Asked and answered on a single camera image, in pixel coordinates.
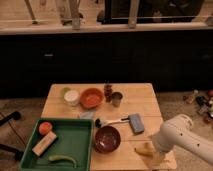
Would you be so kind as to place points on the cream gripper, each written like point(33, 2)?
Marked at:
point(157, 158)

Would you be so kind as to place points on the yellow banana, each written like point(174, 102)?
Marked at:
point(146, 150)

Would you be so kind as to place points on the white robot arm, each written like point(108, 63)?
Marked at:
point(177, 132)

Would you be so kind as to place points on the small metal cup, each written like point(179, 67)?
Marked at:
point(116, 99)

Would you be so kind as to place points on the white cup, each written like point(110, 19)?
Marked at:
point(72, 97)

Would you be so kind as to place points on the blue sponge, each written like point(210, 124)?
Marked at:
point(136, 124)

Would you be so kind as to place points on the dark purple bowl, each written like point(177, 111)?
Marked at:
point(106, 140)

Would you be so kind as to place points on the pale blue cloth piece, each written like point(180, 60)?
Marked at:
point(87, 115)

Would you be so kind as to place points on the orange bowl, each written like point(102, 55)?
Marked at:
point(91, 98)

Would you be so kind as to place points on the green plastic tray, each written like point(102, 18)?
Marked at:
point(74, 138)

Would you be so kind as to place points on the green cucumber toy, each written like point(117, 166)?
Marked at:
point(54, 158)

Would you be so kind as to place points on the light green lid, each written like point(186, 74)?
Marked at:
point(64, 90)

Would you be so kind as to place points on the orange tomato toy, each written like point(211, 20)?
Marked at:
point(45, 127)

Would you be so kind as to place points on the wooden block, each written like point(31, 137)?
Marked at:
point(44, 143)

